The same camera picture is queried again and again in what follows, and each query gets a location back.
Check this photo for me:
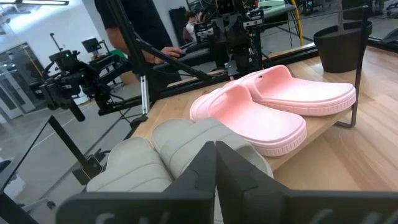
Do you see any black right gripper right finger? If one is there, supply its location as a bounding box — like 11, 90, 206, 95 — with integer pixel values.
215, 141, 398, 224

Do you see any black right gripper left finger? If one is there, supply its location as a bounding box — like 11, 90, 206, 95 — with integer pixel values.
55, 141, 217, 224

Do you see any grey foam slide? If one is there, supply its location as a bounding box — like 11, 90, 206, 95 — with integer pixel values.
86, 136, 174, 194
151, 117, 274, 187

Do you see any pink foam slide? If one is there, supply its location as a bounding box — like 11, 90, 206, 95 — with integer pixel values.
189, 83, 308, 157
229, 64, 357, 116

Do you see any person's forearm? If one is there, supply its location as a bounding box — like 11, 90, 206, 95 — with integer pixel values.
105, 26, 165, 63

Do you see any person's hand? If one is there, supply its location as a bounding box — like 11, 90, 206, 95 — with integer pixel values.
160, 45, 183, 65

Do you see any person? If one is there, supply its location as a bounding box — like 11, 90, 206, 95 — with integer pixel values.
185, 11, 200, 43
94, 0, 185, 94

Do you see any green plant in black pot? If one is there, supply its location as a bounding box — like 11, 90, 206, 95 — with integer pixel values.
313, 0, 373, 74

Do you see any black monitor on stand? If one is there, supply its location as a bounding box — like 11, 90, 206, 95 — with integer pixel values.
81, 37, 103, 54

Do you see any glass door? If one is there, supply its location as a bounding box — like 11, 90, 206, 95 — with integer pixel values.
0, 42, 43, 121

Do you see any ceiling light bar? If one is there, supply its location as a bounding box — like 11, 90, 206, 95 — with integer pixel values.
0, 0, 70, 7

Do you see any wooden shelf with black frame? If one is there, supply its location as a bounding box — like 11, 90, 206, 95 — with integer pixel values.
0, 6, 369, 224

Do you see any silver frame bracket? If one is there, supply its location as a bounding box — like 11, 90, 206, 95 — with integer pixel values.
139, 75, 150, 116

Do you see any black metal table frame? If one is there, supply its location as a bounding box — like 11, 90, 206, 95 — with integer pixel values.
98, 0, 398, 130

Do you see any yellow hose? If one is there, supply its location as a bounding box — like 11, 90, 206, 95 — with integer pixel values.
290, 0, 305, 47

